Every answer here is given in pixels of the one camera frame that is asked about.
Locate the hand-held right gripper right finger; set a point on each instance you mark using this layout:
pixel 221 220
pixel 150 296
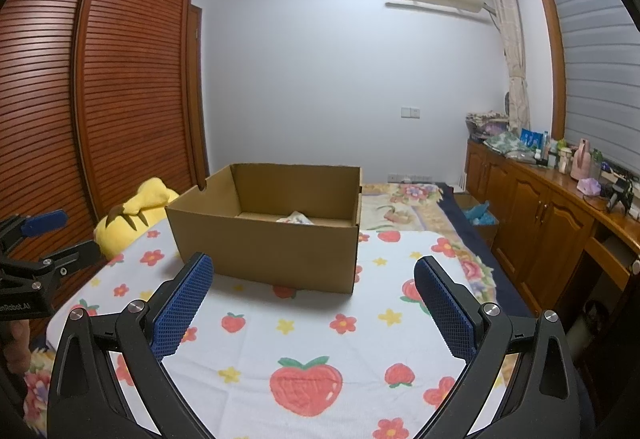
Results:
pixel 445 309

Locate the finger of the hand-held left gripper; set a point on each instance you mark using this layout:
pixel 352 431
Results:
pixel 70 256
pixel 45 221

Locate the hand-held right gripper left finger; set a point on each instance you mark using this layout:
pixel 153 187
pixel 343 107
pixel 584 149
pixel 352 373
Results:
pixel 185 309

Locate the cardboard box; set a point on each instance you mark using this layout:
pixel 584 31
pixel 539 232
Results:
pixel 265 249

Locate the white pouch blue print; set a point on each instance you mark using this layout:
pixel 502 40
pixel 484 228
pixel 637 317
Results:
pixel 296 218

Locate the person's left hand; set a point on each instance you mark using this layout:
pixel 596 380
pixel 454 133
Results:
pixel 20 349

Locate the yellow plush toy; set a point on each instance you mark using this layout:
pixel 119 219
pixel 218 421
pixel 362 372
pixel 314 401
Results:
pixel 120 229

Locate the wooden sideboard cabinet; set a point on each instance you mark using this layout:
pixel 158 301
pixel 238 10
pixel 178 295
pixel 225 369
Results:
pixel 530 219

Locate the strawberry flower printed blanket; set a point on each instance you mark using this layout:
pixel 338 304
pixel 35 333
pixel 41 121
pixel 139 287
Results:
pixel 320 334

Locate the wooden slatted wardrobe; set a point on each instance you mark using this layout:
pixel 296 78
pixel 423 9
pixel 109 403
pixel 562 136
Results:
pixel 125 69

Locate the green patterned cloth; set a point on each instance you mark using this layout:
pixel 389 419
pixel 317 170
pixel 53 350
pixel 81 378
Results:
pixel 507 146

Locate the pile of folded cloth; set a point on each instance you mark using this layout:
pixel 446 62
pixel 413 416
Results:
pixel 485 124

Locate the blue box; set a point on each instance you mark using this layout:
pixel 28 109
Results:
pixel 531 137

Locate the white plastic bottle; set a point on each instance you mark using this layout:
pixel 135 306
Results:
pixel 565 159

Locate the black device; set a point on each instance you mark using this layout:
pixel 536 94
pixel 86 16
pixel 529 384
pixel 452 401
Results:
pixel 620 196

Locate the beige patterned curtain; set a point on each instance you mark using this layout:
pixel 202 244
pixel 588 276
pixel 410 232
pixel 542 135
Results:
pixel 515 59

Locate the grey window blind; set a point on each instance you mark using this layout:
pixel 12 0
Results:
pixel 600 69

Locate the wall socket strip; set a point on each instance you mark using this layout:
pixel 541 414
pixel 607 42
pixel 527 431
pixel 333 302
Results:
pixel 410 177

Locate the white wall switch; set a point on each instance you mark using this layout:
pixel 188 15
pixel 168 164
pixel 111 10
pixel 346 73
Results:
pixel 410 112

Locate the wooden window frame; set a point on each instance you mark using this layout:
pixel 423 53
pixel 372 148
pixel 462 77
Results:
pixel 552 44

